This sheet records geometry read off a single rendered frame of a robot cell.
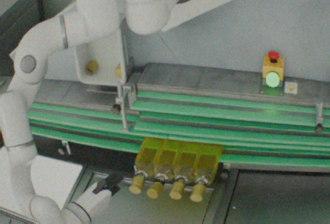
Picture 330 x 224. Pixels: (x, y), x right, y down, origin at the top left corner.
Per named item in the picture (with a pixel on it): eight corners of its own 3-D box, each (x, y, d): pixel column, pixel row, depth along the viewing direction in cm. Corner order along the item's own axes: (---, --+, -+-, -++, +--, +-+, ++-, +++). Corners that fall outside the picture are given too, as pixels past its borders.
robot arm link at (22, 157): (39, 138, 98) (67, 220, 100) (18, 140, 107) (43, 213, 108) (13, 147, 92) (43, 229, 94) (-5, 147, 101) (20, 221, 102)
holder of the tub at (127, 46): (91, 81, 162) (82, 93, 156) (82, 13, 146) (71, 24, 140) (137, 85, 158) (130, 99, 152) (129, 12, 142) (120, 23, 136)
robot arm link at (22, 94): (61, 134, 96) (62, 127, 111) (42, 40, 94) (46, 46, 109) (3, 149, 93) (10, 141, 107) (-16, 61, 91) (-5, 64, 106)
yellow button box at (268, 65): (264, 72, 142) (261, 85, 136) (264, 51, 137) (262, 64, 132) (283, 74, 140) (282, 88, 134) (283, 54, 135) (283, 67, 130)
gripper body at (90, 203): (87, 231, 110) (110, 211, 118) (90, 216, 103) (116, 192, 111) (65, 214, 112) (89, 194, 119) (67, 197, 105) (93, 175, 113)
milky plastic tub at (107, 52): (88, 68, 159) (78, 83, 152) (80, 13, 146) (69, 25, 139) (135, 71, 155) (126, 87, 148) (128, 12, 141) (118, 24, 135)
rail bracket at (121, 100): (128, 114, 148) (116, 140, 139) (121, 68, 139) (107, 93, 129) (138, 116, 148) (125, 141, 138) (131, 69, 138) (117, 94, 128)
